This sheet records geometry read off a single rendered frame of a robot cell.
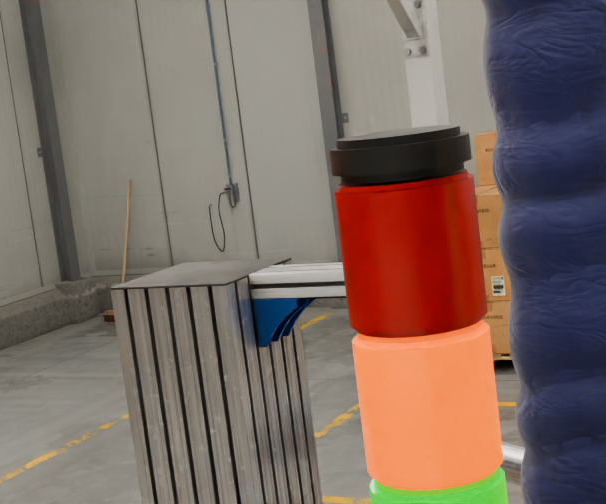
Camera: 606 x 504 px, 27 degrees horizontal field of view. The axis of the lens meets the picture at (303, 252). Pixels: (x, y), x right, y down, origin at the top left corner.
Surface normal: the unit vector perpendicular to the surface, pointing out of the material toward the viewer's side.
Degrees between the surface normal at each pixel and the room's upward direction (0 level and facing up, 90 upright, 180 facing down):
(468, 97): 90
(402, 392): 90
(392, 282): 90
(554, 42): 83
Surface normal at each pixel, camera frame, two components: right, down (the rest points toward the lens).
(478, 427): 0.59, 0.04
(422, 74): -0.51, 0.18
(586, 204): -0.04, -0.16
